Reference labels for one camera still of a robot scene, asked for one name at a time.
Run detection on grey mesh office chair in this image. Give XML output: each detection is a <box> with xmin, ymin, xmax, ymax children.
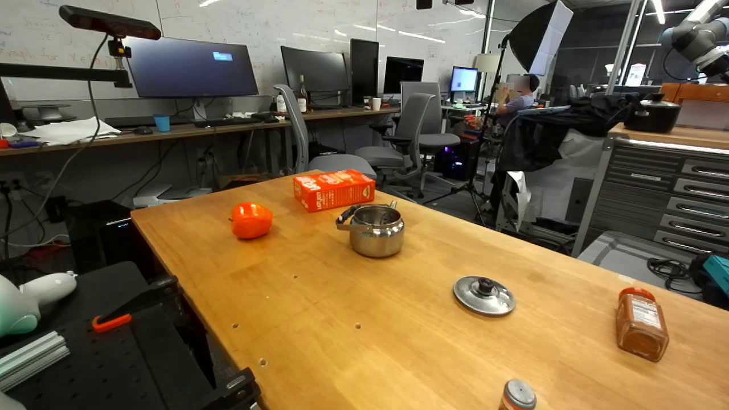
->
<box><xmin>271</xmin><ymin>83</ymin><xmax>379</xmax><ymax>183</ymax></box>

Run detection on seated person grey shirt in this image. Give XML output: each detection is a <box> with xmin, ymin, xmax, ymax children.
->
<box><xmin>496</xmin><ymin>72</ymin><xmax>542</xmax><ymax>118</ymax></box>

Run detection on silver can top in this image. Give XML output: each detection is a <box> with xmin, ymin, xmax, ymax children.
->
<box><xmin>496</xmin><ymin>378</ymin><xmax>540</xmax><ymax>410</ymax></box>

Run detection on black camera bar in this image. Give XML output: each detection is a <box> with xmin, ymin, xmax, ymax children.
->
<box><xmin>56</xmin><ymin>3</ymin><xmax>164</xmax><ymax>44</ymax></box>

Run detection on white papers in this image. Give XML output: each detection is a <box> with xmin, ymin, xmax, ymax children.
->
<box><xmin>17</xmin><ymin>114</ymin><xmax>122</xmax><ymax>148</ymax></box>

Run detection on black photo light umbrella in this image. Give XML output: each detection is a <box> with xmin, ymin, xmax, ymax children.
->
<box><xmin>504</xmin><ymin>0</ymin><xmax>577</xmax><ymax>76</ymax></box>

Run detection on large wide monitor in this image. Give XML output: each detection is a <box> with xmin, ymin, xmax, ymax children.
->
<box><xmin>121</xmin><ymin>37</ymin><xmax>260</xmax><ymax>100</ymax></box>

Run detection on black jacket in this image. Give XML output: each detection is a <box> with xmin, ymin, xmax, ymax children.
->
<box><xmin>496</xmin><ymin>89</ymin><xmax>663</xmax><ymax>174</ymax></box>

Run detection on orange toy tomato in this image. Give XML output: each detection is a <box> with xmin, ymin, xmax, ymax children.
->
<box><xmin>227</xmin><ymin>201</ymin><xmax>275</xmax><ymax>245</ymax></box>

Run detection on orange handled black clamp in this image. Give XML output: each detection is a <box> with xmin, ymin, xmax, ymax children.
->
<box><xmin>88</xmin><ymin>277</ymin><xmax>177</xmax><ymax>338</ymax></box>

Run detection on dark desktop monitor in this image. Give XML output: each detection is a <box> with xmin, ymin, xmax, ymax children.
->
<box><xmin>277</xmin><ymin>44</ymin><xmax>352</xmax><ymax>110</ymax></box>

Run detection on small dark monitor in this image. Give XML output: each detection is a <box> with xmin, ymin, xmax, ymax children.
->
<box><xmin>382</xmin><ymin>55</ymin><xmax>425</xmax><ymax>96</ymax></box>

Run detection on lit blue monitor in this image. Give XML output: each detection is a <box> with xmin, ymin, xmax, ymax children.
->
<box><xmin>449</xmin><ymin>64</ymin><xmax>482</xmax><ymax>96</ymax></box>

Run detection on long wooden desk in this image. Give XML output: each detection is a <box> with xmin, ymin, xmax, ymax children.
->
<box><xmin>0</xmin><ymin>102</ymin><xmax>402</xmax><ymax>159</ymax></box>

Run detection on orange cracker box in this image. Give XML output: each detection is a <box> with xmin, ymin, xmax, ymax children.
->
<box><xmin>292</xmin><ymin>166</ymin><xmax>377</xmax><ymax>215</ymax></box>

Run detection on black cooking pot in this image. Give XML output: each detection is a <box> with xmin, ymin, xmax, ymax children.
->
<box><xmin>621</xmin><ymin>98</ymin><xmax>682</xmax><ymax>135</ymax></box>

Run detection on grey drawer cabinet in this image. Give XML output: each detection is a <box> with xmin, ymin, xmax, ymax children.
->
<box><xmin>572</xmin><ymin>121</ymin><xmax>729</xmax><ymax>260</ymax></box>

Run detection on silver kettle lid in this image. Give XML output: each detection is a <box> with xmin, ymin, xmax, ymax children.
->
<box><xmin>450</xmin><ymin>274</ymin><xmax>518</xmax><ymax>319</ymax></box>

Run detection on upright dark monitor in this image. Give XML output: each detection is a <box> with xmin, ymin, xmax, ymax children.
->
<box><xmin>348</xmin><ymin>37</ymin><xmax>379</xmax><ymax>105</ymax></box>

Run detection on aluminium extrusion rail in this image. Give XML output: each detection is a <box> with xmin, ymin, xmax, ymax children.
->
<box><xmin>0</xmin><ymin>329</ymin><xmax>73</xmax><ymax>395</ymax></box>

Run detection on silver metal kettle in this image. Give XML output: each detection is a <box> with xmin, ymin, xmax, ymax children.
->
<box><xmin>335</xmin><ymin>201</ymin><xmax>407</xmax><ymax>260</ymax></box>

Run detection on orange spice bottle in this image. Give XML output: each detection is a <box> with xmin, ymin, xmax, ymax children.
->
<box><xmin>612</xmin><ymin>285</ymin><xmax>671</xmax><ymax>365</ymax></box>

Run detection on teal and black bag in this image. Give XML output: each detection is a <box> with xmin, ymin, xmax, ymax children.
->
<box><xmin>686</xmin><ymin>252</ymin><xmax>729</xmax><ymax>310</ymax></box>

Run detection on orange wooden box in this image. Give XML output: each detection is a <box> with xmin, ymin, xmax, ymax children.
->
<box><xmin>657</xmin><ymin>80</ymin><xmax>729</xmax><ymax>108</ymax></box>

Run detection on white bag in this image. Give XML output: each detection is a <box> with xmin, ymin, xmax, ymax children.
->
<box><xmin>504</xmin><ymin>168</ymin><xmax>536</xmax><ymax>235</ymax></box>

